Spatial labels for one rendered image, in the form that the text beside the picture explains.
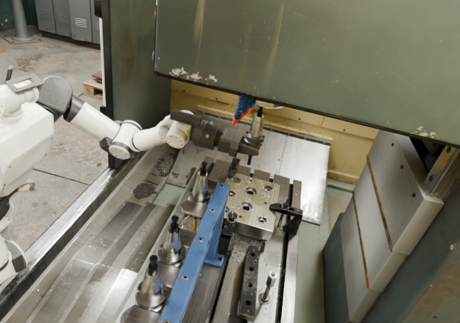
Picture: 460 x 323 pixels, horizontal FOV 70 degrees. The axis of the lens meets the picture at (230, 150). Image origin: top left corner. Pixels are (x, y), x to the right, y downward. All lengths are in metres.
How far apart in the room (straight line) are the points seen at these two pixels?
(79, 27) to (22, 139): 5.02
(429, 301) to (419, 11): 0.63
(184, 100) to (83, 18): 3.94
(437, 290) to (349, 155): 1.43
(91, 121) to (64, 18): 5.03
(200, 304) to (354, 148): 1.47
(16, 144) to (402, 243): 1.03
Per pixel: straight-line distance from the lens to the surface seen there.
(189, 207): 0.91
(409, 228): 0.93
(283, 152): 2.06
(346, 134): 2.16
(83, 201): 1.56
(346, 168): 2.29
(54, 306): 1.34
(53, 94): 1.19
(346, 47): 0.60
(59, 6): 6.19
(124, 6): 1.50
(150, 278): 0.67
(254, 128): 1.00
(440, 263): 0.88
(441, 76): 0.65
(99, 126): 1.23
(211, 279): 1.16
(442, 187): 0.89
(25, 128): 1.06
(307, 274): 1.65
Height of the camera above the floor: 1.83
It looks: 32 degrees down
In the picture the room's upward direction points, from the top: 11 degrees clockwise
